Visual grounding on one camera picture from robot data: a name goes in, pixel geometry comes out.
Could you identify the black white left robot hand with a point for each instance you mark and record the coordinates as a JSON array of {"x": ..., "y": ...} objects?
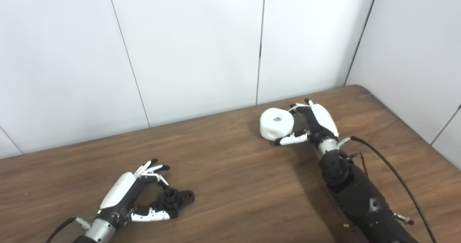
[{"x": 119, "y": 192}]

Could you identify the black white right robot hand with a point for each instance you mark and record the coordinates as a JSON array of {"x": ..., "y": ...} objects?
[{"x": 324, "y": 120}]

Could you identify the round white plastic piece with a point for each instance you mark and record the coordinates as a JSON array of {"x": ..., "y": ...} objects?
[{"x": 270, "y": 124}]

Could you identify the black plastic holder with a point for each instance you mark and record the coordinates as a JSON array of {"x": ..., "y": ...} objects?
[{"x": 183, "y": 198}]

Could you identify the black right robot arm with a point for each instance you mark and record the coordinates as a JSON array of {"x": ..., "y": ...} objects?
[{"x": 360, "y": 199}]

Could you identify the silver connector plug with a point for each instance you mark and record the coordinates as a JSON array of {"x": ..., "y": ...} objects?
[{"x": 403, "y": 218}]

